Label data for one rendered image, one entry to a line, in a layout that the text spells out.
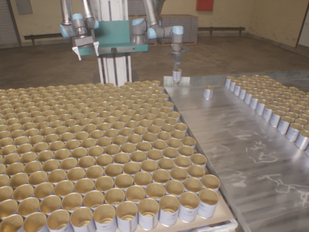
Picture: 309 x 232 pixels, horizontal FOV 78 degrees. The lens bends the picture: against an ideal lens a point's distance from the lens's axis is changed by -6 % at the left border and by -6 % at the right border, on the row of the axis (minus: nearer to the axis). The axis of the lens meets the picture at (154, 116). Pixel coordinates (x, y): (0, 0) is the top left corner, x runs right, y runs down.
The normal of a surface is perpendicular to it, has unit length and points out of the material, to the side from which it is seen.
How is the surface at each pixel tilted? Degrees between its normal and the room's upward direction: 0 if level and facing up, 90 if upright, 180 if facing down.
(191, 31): 88
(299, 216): 0
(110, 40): 90
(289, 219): 0
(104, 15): 90
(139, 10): 91
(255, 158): 0
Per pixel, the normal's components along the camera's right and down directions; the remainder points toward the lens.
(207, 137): 0.00, -0.85
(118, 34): 0.22, 0.51
